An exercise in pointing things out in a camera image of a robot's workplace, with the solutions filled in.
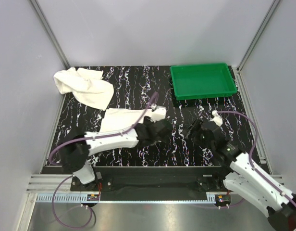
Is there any white slotted cable duct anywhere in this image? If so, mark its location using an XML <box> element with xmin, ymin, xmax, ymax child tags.
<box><xmin>36</xmin><ymin>193</ymin><xmax>100</xmax><ymax>203</ymax></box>

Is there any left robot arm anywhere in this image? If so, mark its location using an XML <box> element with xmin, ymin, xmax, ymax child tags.
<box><xmin>58</xmin><ymin>116</ymin><xmax>172</xmax><ymax>185</ymax></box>

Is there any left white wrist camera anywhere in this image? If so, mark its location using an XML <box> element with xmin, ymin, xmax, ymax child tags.
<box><xmin>147</xmin><ymin>104</ymin><xmax>167</xmax><ymax>122</ymax></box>

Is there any black marble pattern mat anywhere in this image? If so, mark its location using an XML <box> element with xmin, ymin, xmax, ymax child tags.
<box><xmin>41</xmin><ymin>64</ymin><xmax>273</xmax><ymax>175</ymax></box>

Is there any left aluminium frame post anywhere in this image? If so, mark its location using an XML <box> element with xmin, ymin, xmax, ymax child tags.
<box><xmin>28</xmin><ymin>0</ymin><xmax>71</xmax><ymax>69</ymax></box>

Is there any aluminium frame post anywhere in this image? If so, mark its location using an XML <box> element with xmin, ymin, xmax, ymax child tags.
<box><xmin>237</xmin><ymin>0</ymin><xmax>282</xmax><ymax>72</ymax></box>
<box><xmin>28</xmin><ymin>0</ymin><xmax>71</xmax><ymax>69</ymax></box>

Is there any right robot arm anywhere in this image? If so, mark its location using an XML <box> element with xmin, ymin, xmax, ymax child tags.
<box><xmin>184</xmin><ymin>119</ymin><xmax>296</xmax><ymax>231</ymax></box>

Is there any green plastic tray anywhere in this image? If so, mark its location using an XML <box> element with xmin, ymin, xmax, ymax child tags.
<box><xmin>170</xmin><ymin>63</ymin><xmax>237</xmax><ymax>101</ymax></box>

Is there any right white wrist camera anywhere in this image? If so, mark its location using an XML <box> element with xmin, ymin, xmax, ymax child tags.
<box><xmin>210</xmin><ymin>110</ymin><xmax>223</xmax><ymax>127</ymax></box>

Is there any right aluminium frame post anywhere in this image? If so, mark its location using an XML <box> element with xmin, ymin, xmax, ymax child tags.
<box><xmin>237</xmin><ymin>0</ymin><xmax>282</xmax><ymax>72</ymax></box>

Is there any white towel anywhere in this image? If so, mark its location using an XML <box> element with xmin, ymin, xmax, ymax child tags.
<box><xmin>99</xmin><ymin>108</ymin><xmax>144</xmax><ymax>132</ymax></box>
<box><xmin>53</xmin><ymin>67</ymin><xmax>114</xmax><ymax>111</ymax></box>

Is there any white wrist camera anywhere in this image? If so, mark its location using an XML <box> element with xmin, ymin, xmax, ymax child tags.
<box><xmin>210</xmin><ymin>110</ymin><xmax>223</xmax><ymax>127</ymax></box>
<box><xmin>147</xmin><ymin>104</ymin><xmax>167</xmax><ymax>122</ymax></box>

